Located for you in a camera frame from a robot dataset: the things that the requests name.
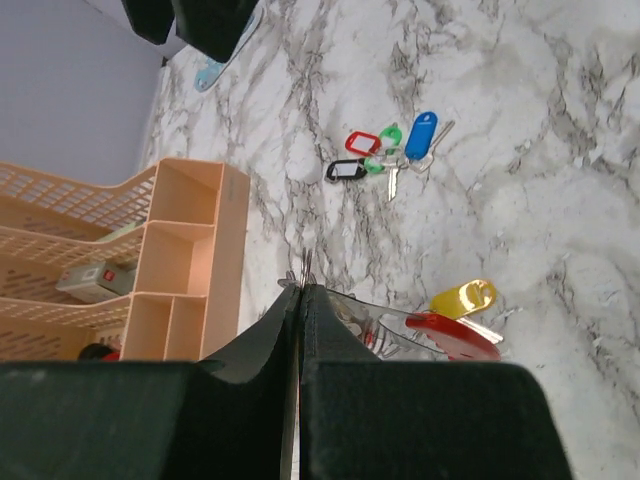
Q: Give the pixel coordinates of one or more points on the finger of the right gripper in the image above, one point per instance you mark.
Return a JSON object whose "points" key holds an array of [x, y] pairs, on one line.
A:
{"points": [[151, 20], [213, 27]]}

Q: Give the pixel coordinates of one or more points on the blue key tag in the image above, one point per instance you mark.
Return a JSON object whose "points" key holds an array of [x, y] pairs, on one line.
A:
{"points": [[421, 136]]}

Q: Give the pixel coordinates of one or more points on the black red bottle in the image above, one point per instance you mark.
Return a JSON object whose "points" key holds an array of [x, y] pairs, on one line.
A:
{"points": [[99, 352]]}

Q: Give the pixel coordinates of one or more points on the peach desk organizer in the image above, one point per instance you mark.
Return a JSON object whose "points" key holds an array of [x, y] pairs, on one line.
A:
{"points": [[179, 225]]}

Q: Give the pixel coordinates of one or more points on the metal key holder red handle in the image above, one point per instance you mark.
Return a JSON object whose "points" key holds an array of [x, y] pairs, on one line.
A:
{"points": [[425, 335]]}

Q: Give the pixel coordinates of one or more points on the yellow key tag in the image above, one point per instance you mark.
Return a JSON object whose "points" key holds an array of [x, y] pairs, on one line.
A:
{"points": [[466, 299]]}

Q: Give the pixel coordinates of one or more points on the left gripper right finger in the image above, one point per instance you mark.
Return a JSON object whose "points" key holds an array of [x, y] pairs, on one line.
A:
{"points": [[365, 418]]}

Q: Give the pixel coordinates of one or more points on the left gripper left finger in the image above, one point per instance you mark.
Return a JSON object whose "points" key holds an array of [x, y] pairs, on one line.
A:
{"points": [[228, 416]]}

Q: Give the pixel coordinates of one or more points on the silver key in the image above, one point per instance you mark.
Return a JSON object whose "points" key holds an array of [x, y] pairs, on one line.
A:
{"points": [[393, 173]]}

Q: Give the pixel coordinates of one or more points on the grey green box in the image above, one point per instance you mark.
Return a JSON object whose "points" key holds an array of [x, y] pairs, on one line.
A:
{"points": [[95, 283]]}

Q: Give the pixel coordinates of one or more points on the black key tag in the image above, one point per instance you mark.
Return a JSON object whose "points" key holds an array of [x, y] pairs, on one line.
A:
{"points": [[345, 170]]}

